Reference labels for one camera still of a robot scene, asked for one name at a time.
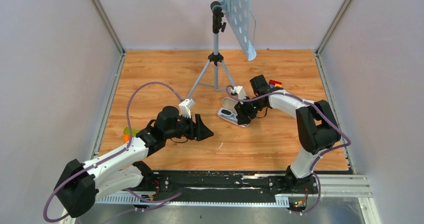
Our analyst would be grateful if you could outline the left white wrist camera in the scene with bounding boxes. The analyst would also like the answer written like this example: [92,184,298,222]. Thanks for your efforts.
[178,98,196,118]

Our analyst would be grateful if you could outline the white frame sunglasses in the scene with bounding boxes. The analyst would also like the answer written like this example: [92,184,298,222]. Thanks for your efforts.
[217,108,238,123]

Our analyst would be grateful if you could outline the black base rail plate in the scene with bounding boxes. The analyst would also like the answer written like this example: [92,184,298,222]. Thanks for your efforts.
[125,171,321,208]

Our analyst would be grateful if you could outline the silver tripod stand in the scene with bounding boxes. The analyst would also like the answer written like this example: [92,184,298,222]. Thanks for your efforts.
[186,1,236,99]

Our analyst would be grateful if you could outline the perforated light blue panel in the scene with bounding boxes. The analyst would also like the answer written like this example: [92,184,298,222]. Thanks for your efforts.
[216,0,257,61]

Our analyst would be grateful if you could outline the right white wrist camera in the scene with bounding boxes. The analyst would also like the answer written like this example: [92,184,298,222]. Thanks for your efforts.
[230,86,248,102]

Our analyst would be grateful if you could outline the orange toy object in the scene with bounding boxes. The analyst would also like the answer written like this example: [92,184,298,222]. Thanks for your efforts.
[123,134,130,143]

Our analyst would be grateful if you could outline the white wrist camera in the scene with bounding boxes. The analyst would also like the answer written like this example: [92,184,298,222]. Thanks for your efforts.
[230,86,248,102]
[178,98,196,118]

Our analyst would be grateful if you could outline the green toy piece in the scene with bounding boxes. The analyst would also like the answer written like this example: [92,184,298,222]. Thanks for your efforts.
[123,127,139,136]

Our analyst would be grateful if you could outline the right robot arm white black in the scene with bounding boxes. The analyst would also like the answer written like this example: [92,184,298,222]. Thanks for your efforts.
[226,75,342,193]

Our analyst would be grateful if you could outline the pink glasses case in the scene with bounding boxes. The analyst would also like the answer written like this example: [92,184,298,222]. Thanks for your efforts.
[217,97,248,128]

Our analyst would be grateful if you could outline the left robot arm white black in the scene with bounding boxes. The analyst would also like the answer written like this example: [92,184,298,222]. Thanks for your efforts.
[53,106,214,218]

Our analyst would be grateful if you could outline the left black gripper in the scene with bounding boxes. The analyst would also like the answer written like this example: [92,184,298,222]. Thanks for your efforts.
[165,112,214,141]

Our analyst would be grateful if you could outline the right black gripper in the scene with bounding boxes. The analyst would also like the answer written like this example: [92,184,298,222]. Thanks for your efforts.
[234,95,266,125]

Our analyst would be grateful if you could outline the colourful block cube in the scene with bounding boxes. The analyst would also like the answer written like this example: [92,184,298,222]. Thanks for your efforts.
[268,79,282,88]

